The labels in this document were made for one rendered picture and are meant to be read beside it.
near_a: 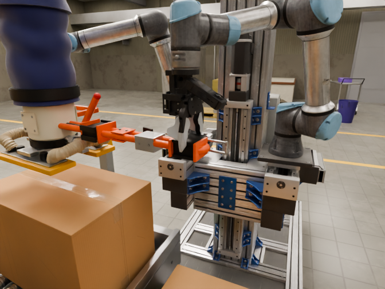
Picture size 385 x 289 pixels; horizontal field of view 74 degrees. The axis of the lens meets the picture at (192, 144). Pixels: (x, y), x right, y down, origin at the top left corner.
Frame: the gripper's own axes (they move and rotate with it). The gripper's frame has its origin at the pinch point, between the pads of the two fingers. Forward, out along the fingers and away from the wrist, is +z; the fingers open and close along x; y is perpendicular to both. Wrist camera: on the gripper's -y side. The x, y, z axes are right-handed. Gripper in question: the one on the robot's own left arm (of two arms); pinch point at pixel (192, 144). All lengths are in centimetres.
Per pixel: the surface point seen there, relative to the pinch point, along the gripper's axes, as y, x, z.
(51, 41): 50, 3, -28
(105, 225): 30.1, 7.7, 31.9
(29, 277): 60, 21, 58
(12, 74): 61, 12, -17
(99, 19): 893, -794, -181
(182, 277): 14, -16, 68
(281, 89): 122, -781, 65
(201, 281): 6, -18, 68
